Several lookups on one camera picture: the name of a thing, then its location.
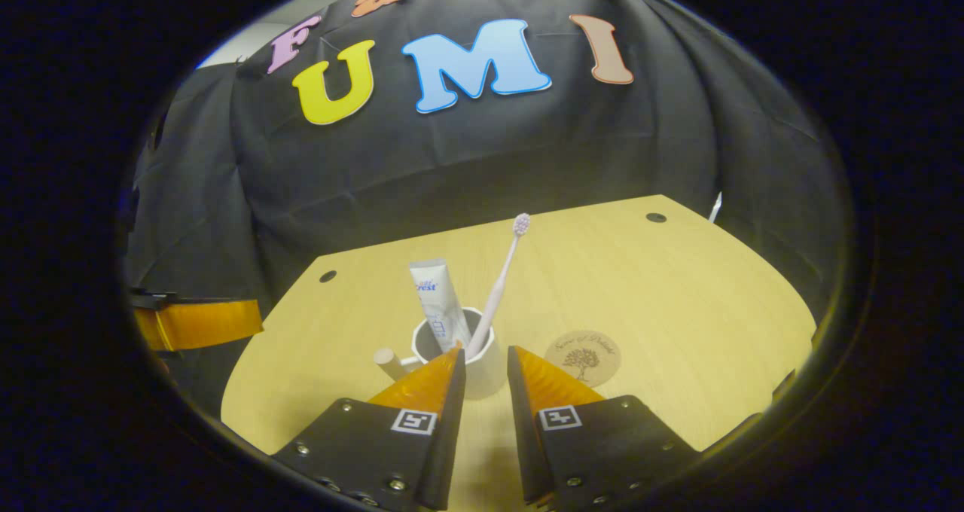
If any white cup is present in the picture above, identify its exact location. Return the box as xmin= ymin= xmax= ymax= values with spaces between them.
xmin=374 ymin=307 xmax=507 ymax=400

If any white toothpaste tube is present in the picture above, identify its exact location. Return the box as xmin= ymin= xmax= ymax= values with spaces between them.
xmin=409 ymin=260 xmax=474 ymax=352

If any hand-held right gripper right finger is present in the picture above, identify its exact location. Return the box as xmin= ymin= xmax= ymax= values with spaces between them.
xmin=506 ymin=345 xmax=701 ymax=509

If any round cork coaster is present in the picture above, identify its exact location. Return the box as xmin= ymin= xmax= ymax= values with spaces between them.
xmin=544 ymin=330 xmax=622 ymax=389

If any black backdrop cloth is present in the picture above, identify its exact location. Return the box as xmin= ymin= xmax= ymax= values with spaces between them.
xmin=124 ymin=0 xmax=856 ymax=415

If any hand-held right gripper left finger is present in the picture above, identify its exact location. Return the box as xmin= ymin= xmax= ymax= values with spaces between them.
xmin=271 ymin=343 xmax=468 ymax=511

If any white toothbrush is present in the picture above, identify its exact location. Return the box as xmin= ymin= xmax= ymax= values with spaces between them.
xmin=467 ymin=212 xmax=532 ymax=355

